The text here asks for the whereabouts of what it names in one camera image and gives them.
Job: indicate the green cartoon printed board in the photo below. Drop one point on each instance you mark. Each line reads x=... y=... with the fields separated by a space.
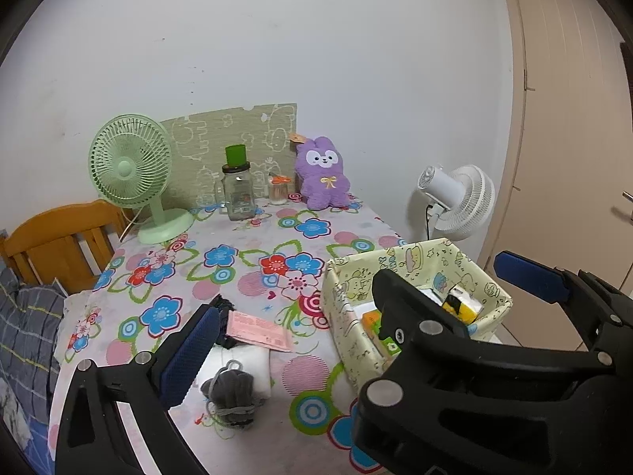
x=207 y=133

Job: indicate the small green carton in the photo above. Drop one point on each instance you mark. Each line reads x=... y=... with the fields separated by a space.
x=390 y=346

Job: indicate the white standing fan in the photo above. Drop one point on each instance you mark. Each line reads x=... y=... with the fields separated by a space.
x=470 y=198

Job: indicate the crumpled pale cloth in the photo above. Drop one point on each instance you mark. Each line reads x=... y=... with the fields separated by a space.
x=12 y=415

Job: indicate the green orange carton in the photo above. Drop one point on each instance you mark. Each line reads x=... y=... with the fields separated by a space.
x=371 y=324

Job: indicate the black cloth item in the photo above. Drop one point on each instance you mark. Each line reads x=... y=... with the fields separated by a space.
x=222 y=304

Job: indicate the purple plush bunny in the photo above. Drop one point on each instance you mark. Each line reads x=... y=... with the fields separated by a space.
x=321 y=178

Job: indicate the white cloth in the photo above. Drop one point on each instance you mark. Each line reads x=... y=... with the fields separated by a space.
x=257 y=371

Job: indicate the blue plaid bedding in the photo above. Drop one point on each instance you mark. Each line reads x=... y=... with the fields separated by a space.
x=29 y=326

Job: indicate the white packet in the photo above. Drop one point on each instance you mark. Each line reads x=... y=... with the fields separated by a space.
x=432 y=294

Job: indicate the glass jar mug green lid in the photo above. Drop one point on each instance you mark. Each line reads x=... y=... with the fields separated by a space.
x=240 y=193

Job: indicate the green desk fan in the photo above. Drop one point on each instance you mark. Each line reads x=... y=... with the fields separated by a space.
x=131 y=166

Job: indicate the pink paper packet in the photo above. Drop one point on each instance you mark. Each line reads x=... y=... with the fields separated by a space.
x=257 y=331

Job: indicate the cotton swab jar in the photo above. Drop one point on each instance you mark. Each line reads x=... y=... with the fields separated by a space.
x=278 y=193

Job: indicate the floral tablecloth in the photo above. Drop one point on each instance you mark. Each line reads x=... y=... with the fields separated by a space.
x=237 y=277

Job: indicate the yellow black box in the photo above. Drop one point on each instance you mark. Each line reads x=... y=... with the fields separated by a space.
x=462 y=309

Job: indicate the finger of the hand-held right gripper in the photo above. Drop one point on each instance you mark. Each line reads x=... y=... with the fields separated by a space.
x=529 y=272
x=420 y=307

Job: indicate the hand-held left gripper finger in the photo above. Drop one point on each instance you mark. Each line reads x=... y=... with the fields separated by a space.
x=190 y=356

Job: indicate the yellow cartoon fabric storage box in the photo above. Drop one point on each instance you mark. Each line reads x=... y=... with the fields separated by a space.
x=356 y=277

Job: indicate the beige door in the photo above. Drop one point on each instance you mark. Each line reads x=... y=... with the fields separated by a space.
x=568 y=158

